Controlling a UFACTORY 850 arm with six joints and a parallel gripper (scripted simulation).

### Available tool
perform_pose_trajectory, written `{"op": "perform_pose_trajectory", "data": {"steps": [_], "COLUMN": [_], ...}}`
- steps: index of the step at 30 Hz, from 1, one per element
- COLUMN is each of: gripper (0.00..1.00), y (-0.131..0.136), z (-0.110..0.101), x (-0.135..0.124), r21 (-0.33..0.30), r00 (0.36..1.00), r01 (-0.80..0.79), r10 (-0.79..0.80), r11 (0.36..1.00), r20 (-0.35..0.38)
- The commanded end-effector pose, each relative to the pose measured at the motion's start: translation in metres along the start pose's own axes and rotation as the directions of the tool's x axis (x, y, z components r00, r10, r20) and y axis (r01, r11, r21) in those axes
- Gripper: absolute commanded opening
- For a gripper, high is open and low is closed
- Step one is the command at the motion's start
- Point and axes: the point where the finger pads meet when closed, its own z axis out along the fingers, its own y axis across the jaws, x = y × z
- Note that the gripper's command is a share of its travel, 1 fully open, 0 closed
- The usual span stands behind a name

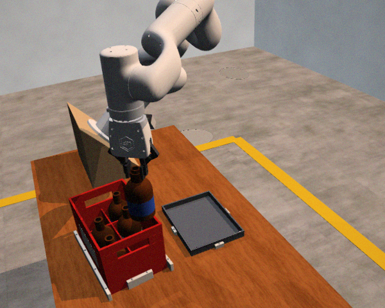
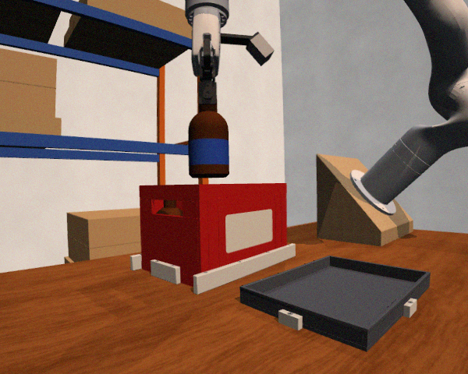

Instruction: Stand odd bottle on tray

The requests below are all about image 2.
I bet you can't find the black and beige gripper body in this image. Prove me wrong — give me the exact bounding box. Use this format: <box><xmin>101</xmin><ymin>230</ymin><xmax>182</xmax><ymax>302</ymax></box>
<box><xmin>187</xmin><ymin>7</ymin><xmax>227</xmax><ymax>77</ymax></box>

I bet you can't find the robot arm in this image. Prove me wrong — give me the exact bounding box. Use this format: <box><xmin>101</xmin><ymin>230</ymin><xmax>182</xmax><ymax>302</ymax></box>
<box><xmin>221</xmin><ymin>0</ymin><xmax>468</xmax><ymax>215</ymax></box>

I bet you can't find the red crate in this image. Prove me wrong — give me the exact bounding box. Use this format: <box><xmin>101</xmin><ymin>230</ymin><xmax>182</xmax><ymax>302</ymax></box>
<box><xmin>139</xmin><ymin>183</ymin><xmax>287</xmax><ymax>287</ymax></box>

